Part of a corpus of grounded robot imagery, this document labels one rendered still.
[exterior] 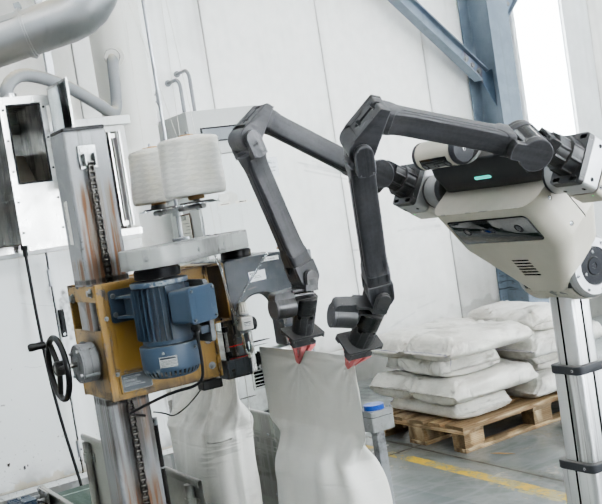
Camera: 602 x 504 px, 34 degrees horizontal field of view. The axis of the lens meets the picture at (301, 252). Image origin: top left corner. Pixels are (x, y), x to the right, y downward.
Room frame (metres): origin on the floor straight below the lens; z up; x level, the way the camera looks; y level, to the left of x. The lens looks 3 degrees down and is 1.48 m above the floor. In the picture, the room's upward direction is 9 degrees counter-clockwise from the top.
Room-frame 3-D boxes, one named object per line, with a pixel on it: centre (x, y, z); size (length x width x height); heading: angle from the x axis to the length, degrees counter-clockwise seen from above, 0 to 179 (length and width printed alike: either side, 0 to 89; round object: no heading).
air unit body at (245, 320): (2.75, 0.18, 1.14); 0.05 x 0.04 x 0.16; 120
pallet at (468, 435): (5.88, -1.00, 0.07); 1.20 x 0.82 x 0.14; 122
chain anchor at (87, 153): (2.64, 0.52, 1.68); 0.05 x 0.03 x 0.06; 120
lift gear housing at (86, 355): (2.64, 0.62, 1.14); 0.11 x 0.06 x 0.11; 30
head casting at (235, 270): (2.96, 0.19, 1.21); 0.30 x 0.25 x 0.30; 30
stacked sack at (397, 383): (5.89, -0.65, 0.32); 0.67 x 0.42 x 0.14; 124
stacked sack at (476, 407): (5.68, -0.71, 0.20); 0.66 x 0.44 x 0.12; 30
